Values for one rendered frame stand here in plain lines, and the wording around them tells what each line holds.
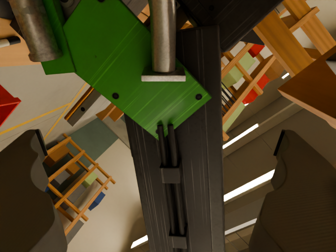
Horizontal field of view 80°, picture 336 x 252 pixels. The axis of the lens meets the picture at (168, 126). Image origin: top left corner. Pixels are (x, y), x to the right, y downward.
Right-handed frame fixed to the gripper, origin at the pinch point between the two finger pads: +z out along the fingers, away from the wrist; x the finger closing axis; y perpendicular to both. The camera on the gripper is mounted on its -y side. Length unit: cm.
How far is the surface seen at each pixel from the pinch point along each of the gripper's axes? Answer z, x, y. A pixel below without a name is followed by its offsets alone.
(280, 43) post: 85, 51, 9
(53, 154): 431, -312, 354
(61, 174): 386, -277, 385
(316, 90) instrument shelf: 42, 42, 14
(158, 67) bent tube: 14.3, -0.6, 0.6
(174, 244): 11.1, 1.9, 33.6
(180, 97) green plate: 17.7, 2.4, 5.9
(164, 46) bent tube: 14.3, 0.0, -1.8
